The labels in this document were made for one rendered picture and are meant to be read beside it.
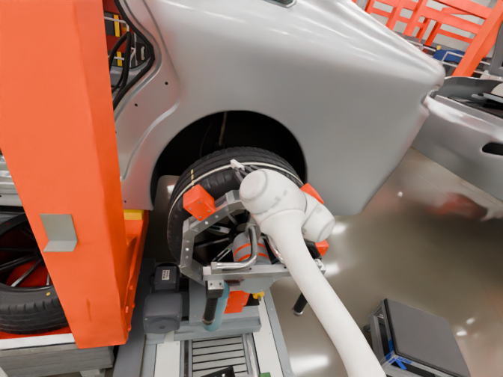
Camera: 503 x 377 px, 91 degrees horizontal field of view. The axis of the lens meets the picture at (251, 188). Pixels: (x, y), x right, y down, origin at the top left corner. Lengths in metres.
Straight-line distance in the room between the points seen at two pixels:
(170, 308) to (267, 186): 1.02
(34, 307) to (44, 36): 1.13
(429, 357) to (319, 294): 1.40
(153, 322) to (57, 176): 0.94
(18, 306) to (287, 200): 1.21
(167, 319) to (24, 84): 1.12
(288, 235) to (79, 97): 0.46
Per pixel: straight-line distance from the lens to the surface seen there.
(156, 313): 1.40
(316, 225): 0.63
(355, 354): 0.61
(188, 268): 1.08
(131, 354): 1.63
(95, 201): 0.66
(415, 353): 1.86
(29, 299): 1.45
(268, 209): 0.51
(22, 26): 0.55
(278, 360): 1.74
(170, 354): 1.67
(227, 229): 1.09
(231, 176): 0.90
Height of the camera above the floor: 1.63
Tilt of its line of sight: 34 degrees down
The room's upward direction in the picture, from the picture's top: 14 degrees clockwise
